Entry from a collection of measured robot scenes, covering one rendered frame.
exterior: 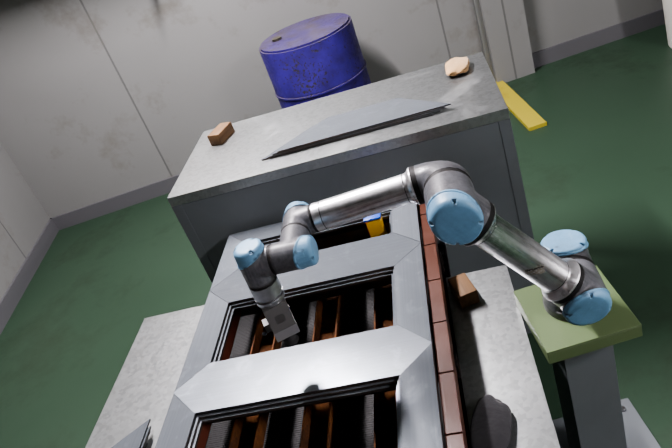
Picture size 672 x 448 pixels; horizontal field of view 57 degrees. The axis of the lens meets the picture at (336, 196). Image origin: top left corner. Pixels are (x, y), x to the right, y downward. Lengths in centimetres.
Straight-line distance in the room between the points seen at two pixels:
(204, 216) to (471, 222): 135
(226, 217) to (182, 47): 256
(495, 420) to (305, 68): 284
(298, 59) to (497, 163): 201
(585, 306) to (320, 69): 279
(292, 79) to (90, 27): 160
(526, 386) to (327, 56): 276
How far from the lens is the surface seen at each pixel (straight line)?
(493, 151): 229
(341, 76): 409
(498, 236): 144
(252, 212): 243
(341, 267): 202
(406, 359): 165
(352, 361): 170
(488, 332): 189
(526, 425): 167
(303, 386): 170
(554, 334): 179
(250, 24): 476
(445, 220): 136
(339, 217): 154
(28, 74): 517
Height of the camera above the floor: 200
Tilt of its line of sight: 29 degrees down
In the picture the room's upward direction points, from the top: 21 degrees counter-clockwise
